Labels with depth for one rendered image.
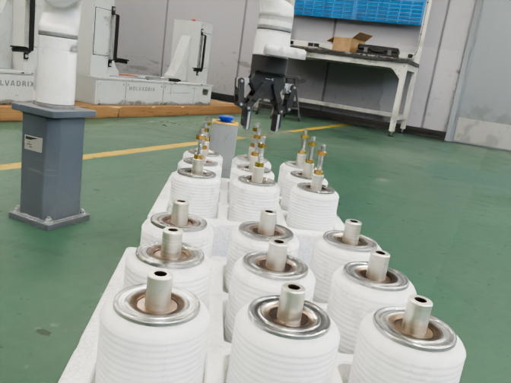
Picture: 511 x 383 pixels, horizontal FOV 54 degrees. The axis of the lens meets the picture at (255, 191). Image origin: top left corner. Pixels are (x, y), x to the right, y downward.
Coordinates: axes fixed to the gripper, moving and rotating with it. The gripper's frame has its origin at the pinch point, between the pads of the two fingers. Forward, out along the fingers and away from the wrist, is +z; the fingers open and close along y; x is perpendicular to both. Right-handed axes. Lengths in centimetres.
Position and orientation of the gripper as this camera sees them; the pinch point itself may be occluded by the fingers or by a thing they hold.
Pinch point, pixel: (260, 124)
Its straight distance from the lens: 108.1
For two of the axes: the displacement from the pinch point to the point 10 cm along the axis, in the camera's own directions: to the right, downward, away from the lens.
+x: 4.3, 2.7, -8.6
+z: -1.4, 9.6, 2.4
